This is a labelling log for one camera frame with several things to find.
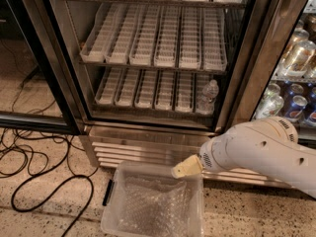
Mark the black bin handle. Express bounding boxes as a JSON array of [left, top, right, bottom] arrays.
[[102, 180, 114, 206]]

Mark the silver soda can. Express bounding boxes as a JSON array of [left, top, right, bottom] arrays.
[[256, 95, 284, 119]]

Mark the blue pepsi can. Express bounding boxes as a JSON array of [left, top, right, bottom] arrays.
[[303, 108, 316, 126], [283, 95, 308, 122]]

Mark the clear plastic storage bin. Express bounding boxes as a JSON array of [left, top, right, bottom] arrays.
[[101, 161, 204, 237]]

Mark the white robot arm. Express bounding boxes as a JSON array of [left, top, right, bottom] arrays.
[[172, 117, 316, 198]]

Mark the open glass fridge door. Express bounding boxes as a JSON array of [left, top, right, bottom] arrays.
[[0, 0, 82, 135]]

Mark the clear plastic water bottle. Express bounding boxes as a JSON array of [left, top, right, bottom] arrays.
[[196, 79, 219, 116]]

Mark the stainless steel fridge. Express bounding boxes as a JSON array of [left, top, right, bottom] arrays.
[[23, 0, 316, 194]]

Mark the bubble wrap sheet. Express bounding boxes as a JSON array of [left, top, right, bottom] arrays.
[[118, 177, 191, 237]]

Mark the gold beverage can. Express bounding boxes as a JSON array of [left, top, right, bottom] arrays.
[[280, 40, 316, 77], [283, 29, 309, 55]]

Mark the closed glass fridge door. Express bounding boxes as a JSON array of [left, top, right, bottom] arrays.
[[221, 0, 316, 150]]

